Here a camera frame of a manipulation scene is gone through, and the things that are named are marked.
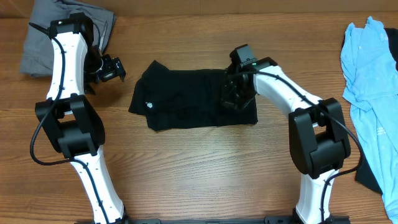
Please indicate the folded grey shorts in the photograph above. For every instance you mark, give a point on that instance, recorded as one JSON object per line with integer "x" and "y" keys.
{"x": 37, "y": 58}

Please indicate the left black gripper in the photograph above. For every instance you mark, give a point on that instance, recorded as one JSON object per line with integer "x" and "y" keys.
{"x": 114, "y": 68}

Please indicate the light blue shirt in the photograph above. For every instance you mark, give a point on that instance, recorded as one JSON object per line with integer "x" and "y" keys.
{"x": 371, "y": 89}

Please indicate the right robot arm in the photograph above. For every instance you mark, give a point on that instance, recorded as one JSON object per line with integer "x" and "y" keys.
{"x": 318, "y": 139}

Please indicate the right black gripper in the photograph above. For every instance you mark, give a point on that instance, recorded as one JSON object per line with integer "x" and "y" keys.
{"x": 234, "y": 97}

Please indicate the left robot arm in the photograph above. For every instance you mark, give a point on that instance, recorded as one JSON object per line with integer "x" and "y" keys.
{"x": 71, "y": 124}

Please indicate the black polo shirt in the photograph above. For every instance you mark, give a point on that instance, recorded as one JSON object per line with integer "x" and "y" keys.
{"x": 185, "y": 99}

